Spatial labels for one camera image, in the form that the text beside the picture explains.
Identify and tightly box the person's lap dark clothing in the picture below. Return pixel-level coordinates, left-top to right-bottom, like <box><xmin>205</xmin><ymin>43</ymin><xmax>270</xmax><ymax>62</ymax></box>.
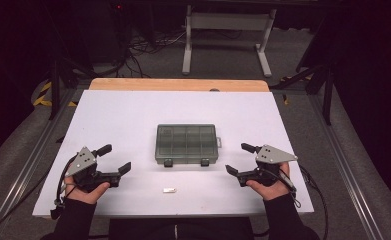
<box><xmin>108</xmin><ymin>217</ymin><xmax>255</xmax><ymax>240</ymax></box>

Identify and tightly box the white metal stand frame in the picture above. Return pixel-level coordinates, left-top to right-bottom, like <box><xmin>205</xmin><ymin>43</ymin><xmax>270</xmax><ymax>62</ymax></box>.
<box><xmin>181</xmin><ymin>4</ymin><xmax>278</xmax><ymax>78</ymax></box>

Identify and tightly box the white board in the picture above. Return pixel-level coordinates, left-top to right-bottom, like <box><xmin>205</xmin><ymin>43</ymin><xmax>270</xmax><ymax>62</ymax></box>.
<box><xmin>32</xmin><ymin>89</ymin><xmax>315</xmax><ymax>218</ymax></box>

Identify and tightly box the black stand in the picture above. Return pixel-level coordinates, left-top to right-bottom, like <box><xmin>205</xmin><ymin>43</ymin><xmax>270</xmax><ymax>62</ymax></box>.
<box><xmin>269</xmin><ymin>63</ymin><xmax>338</xmax><ymax>126</ymax></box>
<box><xmin>47</xmin><ymin>56</ymin><xmax>96</xmax><ymax>121</ymax></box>

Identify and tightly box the yellow black floor tape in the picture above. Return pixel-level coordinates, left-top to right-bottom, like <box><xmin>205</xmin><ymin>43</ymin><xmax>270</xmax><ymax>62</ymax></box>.
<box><xmin>32</xmin><ymin>81</ymin><xmax>79</xmax><ymax>108</ymax></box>

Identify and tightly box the person's right hand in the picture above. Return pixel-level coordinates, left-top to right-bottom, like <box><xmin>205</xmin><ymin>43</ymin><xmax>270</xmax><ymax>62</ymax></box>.
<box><xmin>246</xmin><ymin>162</ymin><xmax>291</xmax><ymax>202</ymax></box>

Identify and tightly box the hand-held gripper cable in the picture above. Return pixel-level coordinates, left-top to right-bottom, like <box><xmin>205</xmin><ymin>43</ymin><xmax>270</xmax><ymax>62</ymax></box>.
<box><xmin>50</xmin><ymin>155</ymin><xmax>81</xmax><ymax>221</ymax></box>
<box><xmin>276</xmin><ymin>164</ymin><xmax>329</xmax><ymax>240</ymax></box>

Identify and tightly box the right hand-held gripper cable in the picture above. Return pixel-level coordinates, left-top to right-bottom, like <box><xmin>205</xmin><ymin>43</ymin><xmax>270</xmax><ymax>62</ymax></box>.
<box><xmin>276</xmin><ymin>164</ymin><xmax>329</xmax><ymax>240</ymax></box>

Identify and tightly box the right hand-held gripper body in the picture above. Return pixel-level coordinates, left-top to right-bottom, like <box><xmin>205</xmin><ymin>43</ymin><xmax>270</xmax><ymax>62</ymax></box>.
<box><xmin>237</xmin><ymin>144</ymin><xmax>298</xmax><ymax>187</ymax></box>

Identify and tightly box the aluminium rail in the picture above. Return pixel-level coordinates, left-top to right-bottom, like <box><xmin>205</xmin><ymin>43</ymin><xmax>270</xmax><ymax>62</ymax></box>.
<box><xmin>307</xmin><ymin>93</ymin><xmax>388</xmax><ymax>240</ymax></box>
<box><xmin>0</xmin><ymin>88</ymin><xmax>84</xmax><ymax>240</ymax></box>

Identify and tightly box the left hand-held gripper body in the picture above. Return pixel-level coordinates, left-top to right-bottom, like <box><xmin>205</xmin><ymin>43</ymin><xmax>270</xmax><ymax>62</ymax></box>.
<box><xmin>65</xmin><ymin>146</ymin><xmax>121</xmax><ymax>193</ymax></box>

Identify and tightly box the left hand-held gripper cable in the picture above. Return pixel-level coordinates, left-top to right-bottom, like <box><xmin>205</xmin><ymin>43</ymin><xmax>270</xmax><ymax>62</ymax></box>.
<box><xmin>50</xmin><ymin>155</ymin><xmax>81</xmax><ymax>221</ymax></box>

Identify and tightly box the person's left hand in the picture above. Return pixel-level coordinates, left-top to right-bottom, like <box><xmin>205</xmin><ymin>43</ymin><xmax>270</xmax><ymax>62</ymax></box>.
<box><xmin>64</xmin><ymin>175</ymin><xmax>111</xmax><ymax>205</ymax></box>

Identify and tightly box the wooden table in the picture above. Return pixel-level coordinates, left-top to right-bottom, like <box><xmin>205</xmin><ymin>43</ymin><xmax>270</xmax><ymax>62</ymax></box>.
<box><xmin>88</xmin><ymin>77</ymin><xmax>271</xmax><ymax>93</ymax></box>

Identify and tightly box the bundle of black floor cables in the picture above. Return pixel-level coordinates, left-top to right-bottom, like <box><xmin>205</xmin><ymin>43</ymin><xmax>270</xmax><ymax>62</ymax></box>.
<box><xmin>92</xmin><ymin>29</ymin><xmax>188</xmax><ymax>80</ymax></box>

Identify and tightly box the grey clear compartment storage box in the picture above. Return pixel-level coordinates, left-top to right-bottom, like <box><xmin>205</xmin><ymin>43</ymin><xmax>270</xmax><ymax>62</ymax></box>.
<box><xmin>154</xmin><ymin>123</ymin><xmax>223</xmax><ymax>168</ymax></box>

